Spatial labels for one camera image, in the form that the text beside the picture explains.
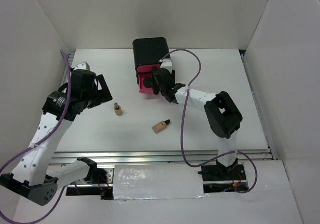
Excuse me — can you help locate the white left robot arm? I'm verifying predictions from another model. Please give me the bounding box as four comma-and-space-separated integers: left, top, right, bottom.
0, 62, 113, 206

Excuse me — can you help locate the aluminium left side rail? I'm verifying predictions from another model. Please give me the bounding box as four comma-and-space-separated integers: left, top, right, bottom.
61, 52, 76, 85

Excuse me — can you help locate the black lid powder jar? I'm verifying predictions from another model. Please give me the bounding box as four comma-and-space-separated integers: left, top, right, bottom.
143, 77, 153, 89

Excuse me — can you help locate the beige foundation bottle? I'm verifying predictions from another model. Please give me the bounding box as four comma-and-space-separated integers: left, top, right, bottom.
113, 102, 123, 116
152, 119, 171, 134

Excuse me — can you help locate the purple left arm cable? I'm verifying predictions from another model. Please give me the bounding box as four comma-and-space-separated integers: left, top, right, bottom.
0, 49, 73, 222

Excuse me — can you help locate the white foil cover sheet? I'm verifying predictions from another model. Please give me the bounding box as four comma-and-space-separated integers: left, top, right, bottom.
113, 163, 205, 201

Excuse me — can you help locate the black drawer organizer box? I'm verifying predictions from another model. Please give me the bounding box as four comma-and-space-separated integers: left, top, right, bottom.
132, 37, 169, 83

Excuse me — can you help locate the aluminium rail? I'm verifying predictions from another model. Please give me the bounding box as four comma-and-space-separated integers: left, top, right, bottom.
239, 50, 279, 161
50, 149, 274, 165
61, 52, 76, 85

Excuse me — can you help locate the aluminium front rail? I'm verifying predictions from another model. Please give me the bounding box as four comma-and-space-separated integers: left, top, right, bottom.
50, 149, 274, 165

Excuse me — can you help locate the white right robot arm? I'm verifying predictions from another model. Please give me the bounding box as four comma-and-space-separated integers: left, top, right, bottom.
152, 68, 243, 180

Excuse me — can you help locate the aluminium right side rail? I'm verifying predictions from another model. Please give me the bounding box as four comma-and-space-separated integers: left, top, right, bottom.
239, 50, 279, 161

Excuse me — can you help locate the lying beige foundation bottle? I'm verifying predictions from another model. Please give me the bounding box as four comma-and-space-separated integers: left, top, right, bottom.
152, 119, 171, 134

